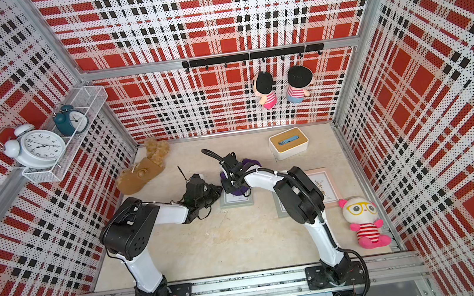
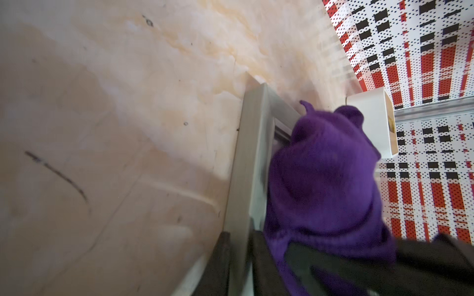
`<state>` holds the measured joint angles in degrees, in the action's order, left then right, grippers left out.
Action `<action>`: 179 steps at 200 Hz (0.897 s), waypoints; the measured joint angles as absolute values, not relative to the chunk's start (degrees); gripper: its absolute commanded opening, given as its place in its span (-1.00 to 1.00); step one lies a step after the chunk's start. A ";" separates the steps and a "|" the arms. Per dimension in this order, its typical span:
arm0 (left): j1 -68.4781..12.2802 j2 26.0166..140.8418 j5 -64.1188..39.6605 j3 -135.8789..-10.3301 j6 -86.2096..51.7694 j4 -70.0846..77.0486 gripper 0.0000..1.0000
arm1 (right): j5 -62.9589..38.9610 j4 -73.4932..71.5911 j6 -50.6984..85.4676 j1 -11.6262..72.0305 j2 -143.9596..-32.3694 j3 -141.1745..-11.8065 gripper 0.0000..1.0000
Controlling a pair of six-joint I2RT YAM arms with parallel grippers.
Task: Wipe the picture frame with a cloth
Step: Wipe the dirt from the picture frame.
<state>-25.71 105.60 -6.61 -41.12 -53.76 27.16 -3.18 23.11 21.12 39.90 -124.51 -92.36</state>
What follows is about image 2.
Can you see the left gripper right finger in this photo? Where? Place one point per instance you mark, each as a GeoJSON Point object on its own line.
{"type": "Point", "coordinates": [266, 277]}

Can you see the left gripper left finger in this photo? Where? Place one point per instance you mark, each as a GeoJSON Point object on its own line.
{"type": "Point", "coordinates": [215, 278]}

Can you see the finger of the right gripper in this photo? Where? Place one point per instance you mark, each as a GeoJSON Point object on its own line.
{"type": "Point", "coordinates": [443, 267]}

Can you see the purple cloth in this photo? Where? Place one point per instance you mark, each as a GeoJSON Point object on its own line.
{"type": "Point", "coordinates": [323, 194]}

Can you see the green picture frame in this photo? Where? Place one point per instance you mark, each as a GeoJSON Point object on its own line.
{"type": "Point", "coordinates": [266, 125]}

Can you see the white tissue box wooden lid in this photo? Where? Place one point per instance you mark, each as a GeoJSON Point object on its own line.
{"type": "Point", "coordinates": [379, 120]}

